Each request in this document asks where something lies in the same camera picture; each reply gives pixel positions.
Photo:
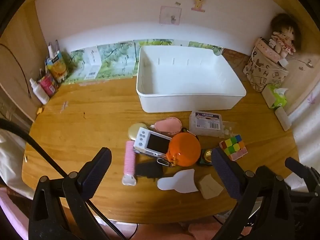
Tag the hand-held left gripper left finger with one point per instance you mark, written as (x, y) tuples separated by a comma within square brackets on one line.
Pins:
[(100, 170)]

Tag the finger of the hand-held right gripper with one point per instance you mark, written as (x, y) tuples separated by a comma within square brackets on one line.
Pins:
[(298, 166)]

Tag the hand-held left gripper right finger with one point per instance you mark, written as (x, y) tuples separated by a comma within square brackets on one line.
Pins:
[(225, 175)]

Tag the small green and black gadget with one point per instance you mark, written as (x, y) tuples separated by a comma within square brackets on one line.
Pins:
[(206, 156)]

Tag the colourful puzzle cube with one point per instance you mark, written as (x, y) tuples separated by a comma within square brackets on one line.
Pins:
[(233, 147)]

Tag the orange round tape measure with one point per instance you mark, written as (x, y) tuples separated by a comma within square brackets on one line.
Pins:
[(185, 151)]

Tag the black car key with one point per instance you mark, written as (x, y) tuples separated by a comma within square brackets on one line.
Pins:
[(148, 170)]

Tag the white paper card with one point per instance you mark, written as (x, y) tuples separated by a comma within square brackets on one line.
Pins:
[(175, 183)]

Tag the gold round compact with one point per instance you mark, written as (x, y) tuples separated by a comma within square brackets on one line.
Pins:
[(133, 131)]

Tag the clear plastic box with label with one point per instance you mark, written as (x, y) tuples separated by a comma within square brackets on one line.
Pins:
[(206, 123)]

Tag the white digital camera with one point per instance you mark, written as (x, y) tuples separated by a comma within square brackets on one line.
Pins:
[(155, 143)]

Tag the pink stitched pouch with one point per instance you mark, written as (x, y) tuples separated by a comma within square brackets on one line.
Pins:
[(168, 126)]

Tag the white plastic storage bin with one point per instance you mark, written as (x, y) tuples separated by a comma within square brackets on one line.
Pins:
[(190, 80)]

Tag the small clear plastic bag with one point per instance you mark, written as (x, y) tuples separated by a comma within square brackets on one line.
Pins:
[(228, 130)]

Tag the clear tape strip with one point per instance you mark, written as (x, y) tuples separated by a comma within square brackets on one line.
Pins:
[(64, 106)]

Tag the green tissue packet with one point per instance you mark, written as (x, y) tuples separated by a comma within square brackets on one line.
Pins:
[(275, 96)]

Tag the small yellow object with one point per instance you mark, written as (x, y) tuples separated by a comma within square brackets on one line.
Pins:
[(40, 110)]

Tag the white cloth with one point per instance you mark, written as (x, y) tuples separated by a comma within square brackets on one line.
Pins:
[(11, 165)]

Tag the white spray bottle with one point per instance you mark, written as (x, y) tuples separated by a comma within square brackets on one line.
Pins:
[(40, 92)]

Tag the printed beige fabric bag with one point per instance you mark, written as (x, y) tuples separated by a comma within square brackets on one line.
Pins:
[(265, 72)]

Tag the green leaf-print paper mat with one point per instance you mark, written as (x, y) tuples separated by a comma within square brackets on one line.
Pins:
[(115, 60)]

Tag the white tube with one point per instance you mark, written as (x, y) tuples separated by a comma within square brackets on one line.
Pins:
[(51, 51)]

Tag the brown-haired doll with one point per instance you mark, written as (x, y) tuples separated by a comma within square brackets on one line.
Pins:
[(285, 33)]

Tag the pale pink drawing sticker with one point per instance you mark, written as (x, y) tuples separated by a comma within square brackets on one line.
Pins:
[(170, 15)]

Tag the yellow figure wall sticker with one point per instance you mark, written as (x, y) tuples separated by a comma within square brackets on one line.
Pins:
[(198, 3)]

